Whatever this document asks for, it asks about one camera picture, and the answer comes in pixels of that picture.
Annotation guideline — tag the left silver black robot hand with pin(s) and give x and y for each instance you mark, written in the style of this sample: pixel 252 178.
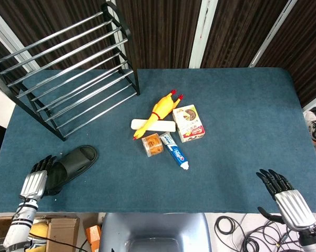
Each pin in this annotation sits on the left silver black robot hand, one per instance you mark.
pixel 34 183

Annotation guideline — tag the white partition post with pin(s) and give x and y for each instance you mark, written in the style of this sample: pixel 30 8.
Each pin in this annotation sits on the white partition post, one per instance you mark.
pixel 118 39
pixel 202 34
pixel 273 31
pixel 8 39

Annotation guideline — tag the black chrome shoe rack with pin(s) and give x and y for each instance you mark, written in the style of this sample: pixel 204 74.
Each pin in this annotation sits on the black chrome shoe rack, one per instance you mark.
pixel 68 50

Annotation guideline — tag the clear box of rubber bands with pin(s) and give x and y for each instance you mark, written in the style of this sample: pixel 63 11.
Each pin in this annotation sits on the clear box of rubber bands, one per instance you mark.
pixel 152 145

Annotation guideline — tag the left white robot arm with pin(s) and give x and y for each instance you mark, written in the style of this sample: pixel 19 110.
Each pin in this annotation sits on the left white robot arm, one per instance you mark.
pixel 18 228

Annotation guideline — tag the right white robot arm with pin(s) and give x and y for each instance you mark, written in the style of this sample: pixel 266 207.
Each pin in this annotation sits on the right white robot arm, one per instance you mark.
pixel 313 241

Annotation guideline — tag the white red snack box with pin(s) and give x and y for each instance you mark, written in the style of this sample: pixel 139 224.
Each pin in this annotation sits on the white red snack box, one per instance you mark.
pixel 190 126

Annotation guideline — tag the orange block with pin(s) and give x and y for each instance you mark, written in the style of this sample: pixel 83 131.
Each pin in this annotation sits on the orange block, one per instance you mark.
pixel 93 233

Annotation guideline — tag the brown cardboard box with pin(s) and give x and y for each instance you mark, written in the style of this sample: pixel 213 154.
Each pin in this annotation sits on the brown cardboard box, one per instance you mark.
pixel 61 233

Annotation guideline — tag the yellow soft object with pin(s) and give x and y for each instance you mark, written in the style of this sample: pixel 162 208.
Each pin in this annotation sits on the yellow soft object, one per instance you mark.
pixel 39 229

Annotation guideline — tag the blue white toothpaste tube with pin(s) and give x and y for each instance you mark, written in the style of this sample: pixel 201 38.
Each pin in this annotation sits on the blue white toothpaste tube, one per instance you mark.
pixel 176 153

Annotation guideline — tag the black slipper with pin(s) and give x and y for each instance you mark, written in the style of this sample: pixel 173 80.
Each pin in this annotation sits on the black slipper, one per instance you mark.
pixel 73 162

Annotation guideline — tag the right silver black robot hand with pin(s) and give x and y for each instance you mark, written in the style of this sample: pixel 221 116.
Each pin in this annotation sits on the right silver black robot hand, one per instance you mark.
pixel 294 207

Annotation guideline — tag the yellow rubber chicken toy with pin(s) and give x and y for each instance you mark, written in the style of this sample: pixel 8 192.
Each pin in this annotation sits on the yellow rubber chicken toy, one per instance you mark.
pixel 160 109

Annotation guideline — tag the blue felt table cover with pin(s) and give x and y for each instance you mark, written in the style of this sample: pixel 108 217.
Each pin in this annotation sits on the blue felt table cover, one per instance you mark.
pixel 226 131

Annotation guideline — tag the white rectangular case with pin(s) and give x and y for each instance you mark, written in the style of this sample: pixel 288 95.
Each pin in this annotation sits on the white rectangular case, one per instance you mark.
pixel 164 126

